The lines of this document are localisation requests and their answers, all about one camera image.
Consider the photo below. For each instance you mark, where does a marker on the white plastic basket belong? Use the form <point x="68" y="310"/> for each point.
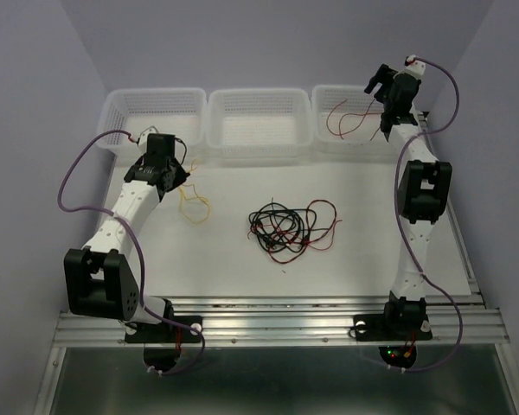
<point x="347" y="122"/>
<point x="259" y="123"/>
<point x="180" y="111"/>

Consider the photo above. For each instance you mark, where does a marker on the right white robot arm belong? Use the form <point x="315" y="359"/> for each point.
<point x="421" y="187"/>

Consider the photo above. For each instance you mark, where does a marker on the aluminium front rail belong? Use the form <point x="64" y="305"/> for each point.
<point x="231" y="322"/>

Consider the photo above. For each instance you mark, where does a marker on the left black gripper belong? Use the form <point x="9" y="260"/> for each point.
<point x="181" y="176"/>

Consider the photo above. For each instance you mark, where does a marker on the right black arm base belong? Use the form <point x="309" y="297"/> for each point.
<point x="399" y="327"/>

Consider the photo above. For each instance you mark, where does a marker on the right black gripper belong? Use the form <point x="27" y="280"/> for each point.
<point x="385" y="74"/>

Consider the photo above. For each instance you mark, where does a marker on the middle white plastic basket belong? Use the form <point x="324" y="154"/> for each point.
<point x="259" y="123"/>

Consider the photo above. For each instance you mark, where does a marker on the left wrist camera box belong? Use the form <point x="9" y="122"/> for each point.
<point x="142" y="139"/>

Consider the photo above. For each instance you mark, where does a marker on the right white plastic basket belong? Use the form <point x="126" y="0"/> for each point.
<point x="347" y="122"/>

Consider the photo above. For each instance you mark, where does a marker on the left white plastic basket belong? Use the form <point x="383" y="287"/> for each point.
<point x="180" y="111"/>

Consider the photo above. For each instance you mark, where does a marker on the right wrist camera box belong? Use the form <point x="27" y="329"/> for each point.
<point x="414" y="67"/>

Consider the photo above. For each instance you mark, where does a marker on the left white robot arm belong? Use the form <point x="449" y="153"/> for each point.
<point x="99" y="279"/>

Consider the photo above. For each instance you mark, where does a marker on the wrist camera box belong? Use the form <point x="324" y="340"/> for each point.
<point x="142" y="139"/>
<point x="414" y="67"/>

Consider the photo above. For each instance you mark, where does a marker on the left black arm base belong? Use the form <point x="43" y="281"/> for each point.
<point x="163" y="347"/>

